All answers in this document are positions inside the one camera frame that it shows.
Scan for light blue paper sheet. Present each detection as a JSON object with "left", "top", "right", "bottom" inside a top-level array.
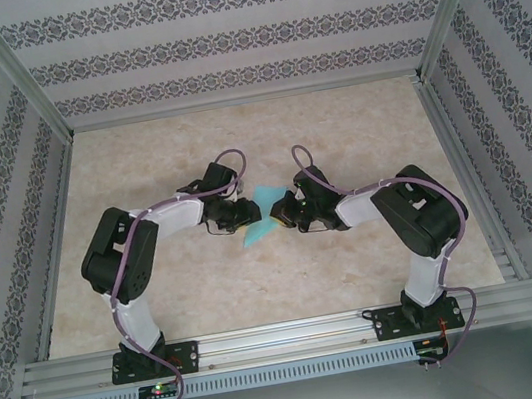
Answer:
[{"left": 233, "top": 180, "right": 299, "bottom": 251}]

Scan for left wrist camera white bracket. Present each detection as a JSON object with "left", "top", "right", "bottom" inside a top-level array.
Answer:
[{"left": 225, "top": 179, "right": 249, "bottom": 201}]

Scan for aluminium frame crossbar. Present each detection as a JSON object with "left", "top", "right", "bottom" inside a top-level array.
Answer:
[{"left": 65, "top": 64, "right": 423, "bottom": 137}]

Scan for aluminium mounting rail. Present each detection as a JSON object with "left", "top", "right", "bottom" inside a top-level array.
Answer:
[{"left": 15, "top": 279, "right": 532, "bottom": 399}]

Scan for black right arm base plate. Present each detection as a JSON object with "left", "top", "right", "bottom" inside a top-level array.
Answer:
[{"left": 369, "top": 293, "right": 468, "bottom": 343}]

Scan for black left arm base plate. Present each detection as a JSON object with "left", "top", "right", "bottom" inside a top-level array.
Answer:
[{"left": 107, "top": 339, "right": 203, "bottom": 387}]

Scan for slotted grey cable duct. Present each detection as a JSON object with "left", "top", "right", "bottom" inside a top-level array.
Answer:
[{"left": 45, "top": 340, "right": 420, "bottom": 399}]

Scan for aluminium side rail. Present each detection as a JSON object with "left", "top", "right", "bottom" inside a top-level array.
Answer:
[
  {"left": 1, "top": 133, "right": 109, "bottom": 363},
  {"left": 412, "top": 64, "right": 532, "bottom": 294}
]

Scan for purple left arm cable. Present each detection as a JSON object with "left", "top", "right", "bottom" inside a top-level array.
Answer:
[{"left": 88, "top": 146, "right": 286, "bottom": 399}]

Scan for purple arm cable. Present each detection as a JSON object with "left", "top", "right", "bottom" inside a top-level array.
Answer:
[
  {"left": 88, "top": 146, "right": 286, "bottom": 399},
  {"left": 290, "top": 118, "right": 492, "bottom": 383}
]

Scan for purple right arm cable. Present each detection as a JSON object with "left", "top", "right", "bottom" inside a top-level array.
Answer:
[{"left": 290, "top": 118, "right": 492, "bottom": 383}]

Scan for aluminium frame post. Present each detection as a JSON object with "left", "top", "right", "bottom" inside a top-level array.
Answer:
[
  {"left": 403, "top": 0, "right": 512, "bottom": 84},
  {"left": 0, "top": 0, "right": 76, "bottom": 149}
]

